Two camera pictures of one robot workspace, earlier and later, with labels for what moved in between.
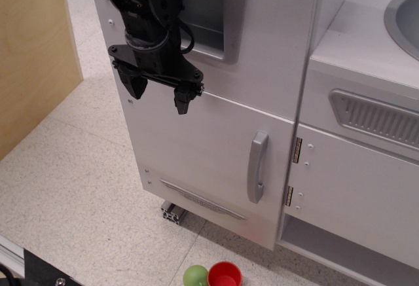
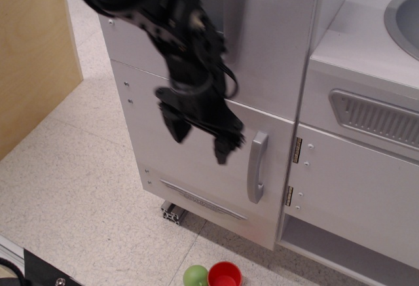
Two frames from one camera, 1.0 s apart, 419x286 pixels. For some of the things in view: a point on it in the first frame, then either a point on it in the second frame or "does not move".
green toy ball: x=196 y=275 does not move
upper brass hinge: x=297 y=150 does not move
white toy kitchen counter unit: x=353 y=206 does not move
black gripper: x=166 y=65 to x=198 y=96
